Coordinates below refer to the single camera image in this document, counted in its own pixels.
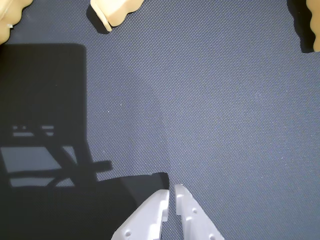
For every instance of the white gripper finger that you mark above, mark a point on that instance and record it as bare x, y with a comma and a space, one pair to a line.
192, 220
150, 215

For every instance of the yellow crinkle plastic fry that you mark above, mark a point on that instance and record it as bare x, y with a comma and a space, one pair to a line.
117, 11
315, 25
7, 22

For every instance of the dark grey textured mat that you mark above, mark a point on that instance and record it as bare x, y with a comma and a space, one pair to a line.
200, 100

